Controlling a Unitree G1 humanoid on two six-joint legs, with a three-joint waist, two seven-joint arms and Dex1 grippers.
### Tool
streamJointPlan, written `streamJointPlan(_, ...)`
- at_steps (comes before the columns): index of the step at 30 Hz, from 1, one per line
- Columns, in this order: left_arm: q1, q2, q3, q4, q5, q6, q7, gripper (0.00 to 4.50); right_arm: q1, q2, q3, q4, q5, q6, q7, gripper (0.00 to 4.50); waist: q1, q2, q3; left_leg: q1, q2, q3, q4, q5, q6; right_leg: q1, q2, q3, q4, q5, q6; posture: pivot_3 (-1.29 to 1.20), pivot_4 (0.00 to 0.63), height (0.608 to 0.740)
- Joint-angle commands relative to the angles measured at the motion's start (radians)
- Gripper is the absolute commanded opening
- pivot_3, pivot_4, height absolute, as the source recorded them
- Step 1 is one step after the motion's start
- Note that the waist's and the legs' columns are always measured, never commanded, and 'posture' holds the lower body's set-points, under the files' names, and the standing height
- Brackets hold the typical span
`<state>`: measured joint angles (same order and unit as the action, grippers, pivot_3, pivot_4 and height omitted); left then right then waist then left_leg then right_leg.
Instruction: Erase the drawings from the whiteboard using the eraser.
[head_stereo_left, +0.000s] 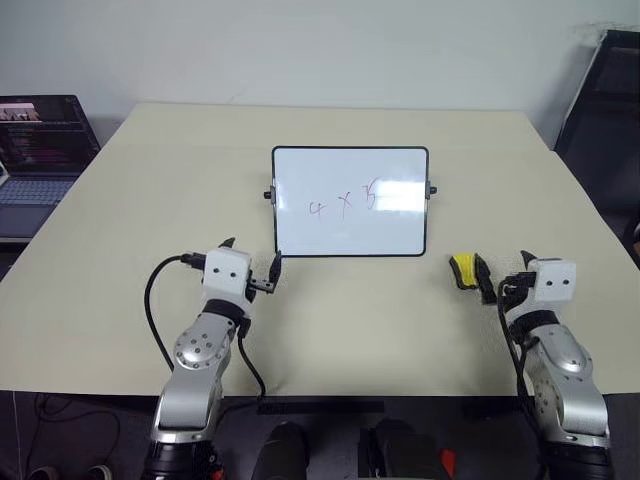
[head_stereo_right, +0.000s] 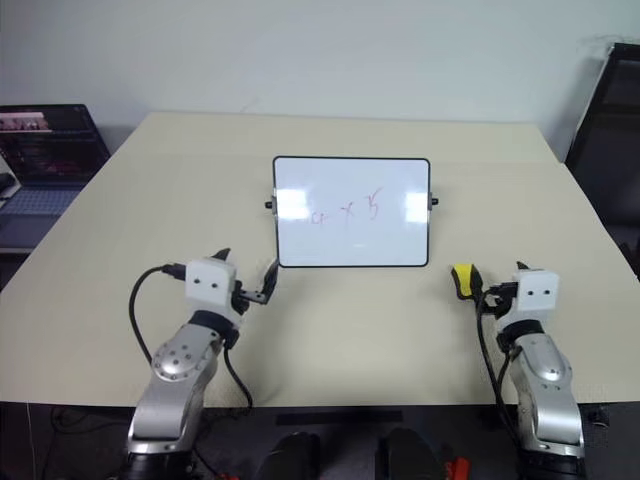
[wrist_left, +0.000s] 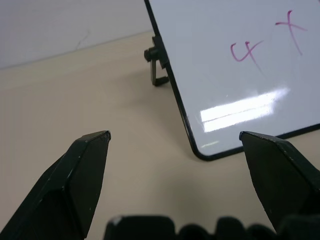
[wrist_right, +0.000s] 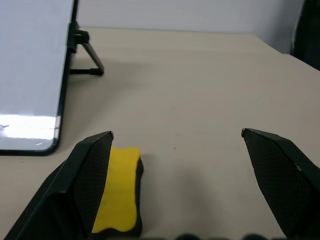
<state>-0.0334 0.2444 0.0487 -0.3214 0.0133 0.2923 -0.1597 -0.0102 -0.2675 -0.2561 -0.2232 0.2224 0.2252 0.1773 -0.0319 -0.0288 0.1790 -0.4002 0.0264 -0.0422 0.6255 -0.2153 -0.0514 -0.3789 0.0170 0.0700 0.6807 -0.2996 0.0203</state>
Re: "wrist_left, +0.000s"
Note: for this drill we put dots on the black whiteboard stand bracket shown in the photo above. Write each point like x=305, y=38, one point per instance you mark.
x=155, y=62

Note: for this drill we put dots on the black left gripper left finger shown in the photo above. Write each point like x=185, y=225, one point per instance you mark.
x=65, y=190

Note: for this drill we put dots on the black-framed whiteboard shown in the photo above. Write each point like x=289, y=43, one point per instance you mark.
x=240, y=75

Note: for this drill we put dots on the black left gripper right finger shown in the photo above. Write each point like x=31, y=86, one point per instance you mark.
x=280, y=180

